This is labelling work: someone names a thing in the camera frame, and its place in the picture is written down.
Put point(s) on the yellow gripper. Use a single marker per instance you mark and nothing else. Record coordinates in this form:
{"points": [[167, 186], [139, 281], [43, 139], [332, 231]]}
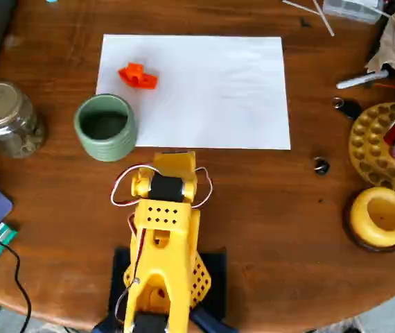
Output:
{"points": [[179, 160]]}

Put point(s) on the orange 3D-printed boat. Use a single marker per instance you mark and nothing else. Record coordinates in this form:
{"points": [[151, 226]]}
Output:
{"points": [[138, 77]]}

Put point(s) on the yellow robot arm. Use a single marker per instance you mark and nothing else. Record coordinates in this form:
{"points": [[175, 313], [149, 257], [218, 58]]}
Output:
{"points": [[164, 243]]}

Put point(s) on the green ribbed ceramic cup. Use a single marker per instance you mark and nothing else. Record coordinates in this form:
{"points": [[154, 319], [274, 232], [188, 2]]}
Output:
{"points": [[111, 147]]}

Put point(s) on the white paper sheet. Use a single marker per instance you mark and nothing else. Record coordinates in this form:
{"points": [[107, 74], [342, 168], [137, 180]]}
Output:
{"points": [[218, 93]]}

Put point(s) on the black base mat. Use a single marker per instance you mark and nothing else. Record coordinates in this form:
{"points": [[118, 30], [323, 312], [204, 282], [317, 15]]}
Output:
{"points": [[218, 277]]}

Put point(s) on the blue clamp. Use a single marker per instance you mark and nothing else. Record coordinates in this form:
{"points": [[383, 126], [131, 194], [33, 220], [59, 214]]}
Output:
{"points": [[105, 324], [208, 322]]}

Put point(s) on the glass jar with gold lid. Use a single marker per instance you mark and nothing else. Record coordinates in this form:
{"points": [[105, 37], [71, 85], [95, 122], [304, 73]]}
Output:
{"points": [[1, 114]]}

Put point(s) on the black key fob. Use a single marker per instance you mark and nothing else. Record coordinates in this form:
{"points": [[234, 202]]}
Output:
{"points": [[351, 109]]}

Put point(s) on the yellow tape roll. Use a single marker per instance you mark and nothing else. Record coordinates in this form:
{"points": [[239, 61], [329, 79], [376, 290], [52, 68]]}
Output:
{"points": [[349, 229]]}

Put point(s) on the yellow hollow candle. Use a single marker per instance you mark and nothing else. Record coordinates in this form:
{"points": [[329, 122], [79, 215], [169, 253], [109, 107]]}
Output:
{"points": [[360, 211]]}

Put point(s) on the yellow round holder tray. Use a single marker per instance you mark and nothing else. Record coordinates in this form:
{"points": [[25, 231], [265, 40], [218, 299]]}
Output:
{"points": [[367, 145]]}

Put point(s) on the white marker pen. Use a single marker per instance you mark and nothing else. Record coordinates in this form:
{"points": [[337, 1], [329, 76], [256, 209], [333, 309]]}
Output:
{"points": [[357, 81]]}

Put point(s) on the thin white stick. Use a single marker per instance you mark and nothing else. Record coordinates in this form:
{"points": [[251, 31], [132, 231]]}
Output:
{"points": [[301, 7]]}

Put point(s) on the long white stick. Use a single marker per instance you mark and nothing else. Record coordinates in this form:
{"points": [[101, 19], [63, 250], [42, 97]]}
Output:
{"points": [[324, 17]]}

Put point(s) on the clear plastic box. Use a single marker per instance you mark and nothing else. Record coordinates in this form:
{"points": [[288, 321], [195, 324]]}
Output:
{"points": [[350, 10]]}

